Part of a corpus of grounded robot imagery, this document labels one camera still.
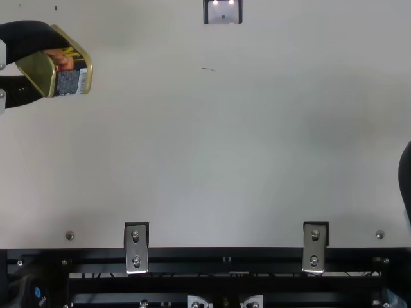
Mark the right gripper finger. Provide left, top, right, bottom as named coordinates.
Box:
left=398, top=140, right=411, bottom=227

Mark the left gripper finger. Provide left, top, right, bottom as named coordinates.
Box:
left=0, top=75, right=44, bottom=117
left=0, top=20, right=70, bottom=70

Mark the gold rectangular tin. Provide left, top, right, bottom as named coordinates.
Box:
left=15, top=24, right=94, bottom=99

